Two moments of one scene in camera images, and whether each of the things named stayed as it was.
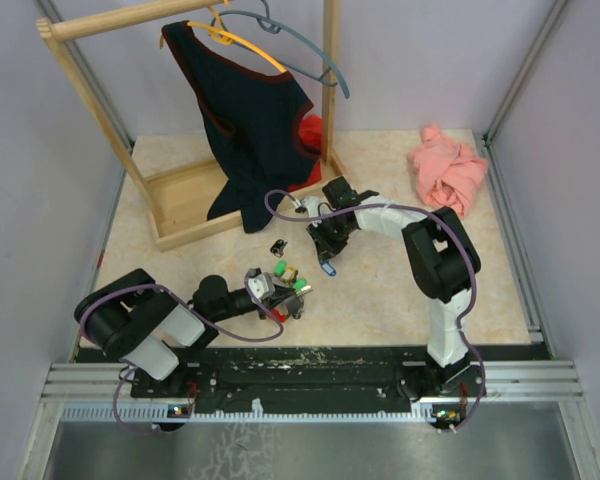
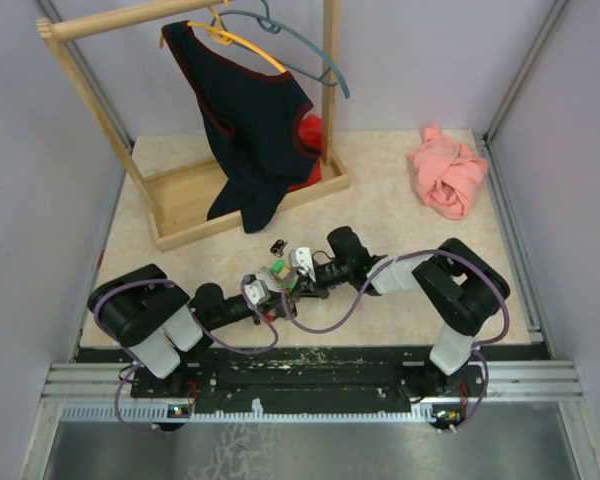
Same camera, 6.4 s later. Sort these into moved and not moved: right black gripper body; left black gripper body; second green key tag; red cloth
Moved: right black gripper body
Not moved: red cloth; second green key tag; left black gripper body
